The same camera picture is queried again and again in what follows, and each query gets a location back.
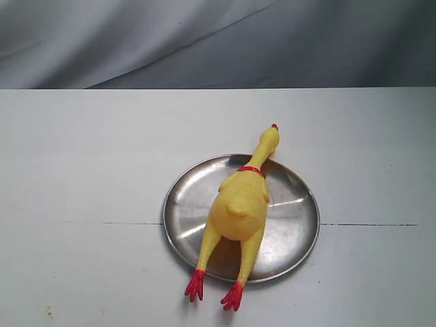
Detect yellow rubber chicken toy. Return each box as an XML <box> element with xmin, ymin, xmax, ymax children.
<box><xmin>185</xmin><ymin>123</ymin><xmax>279</xmax><ymax>311</ymax></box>

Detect round stainless steel plate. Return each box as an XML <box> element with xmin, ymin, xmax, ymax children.
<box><xmin>161</xmin><ymin>154</ymin><xmax>320</xmax><ymax>283</ymax></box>

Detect grey backdrop cloth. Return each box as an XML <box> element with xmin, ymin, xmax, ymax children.
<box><xmin>1</xmin><ymin>1</ymin><xmax>435</xmax><ymax>89</ymax></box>

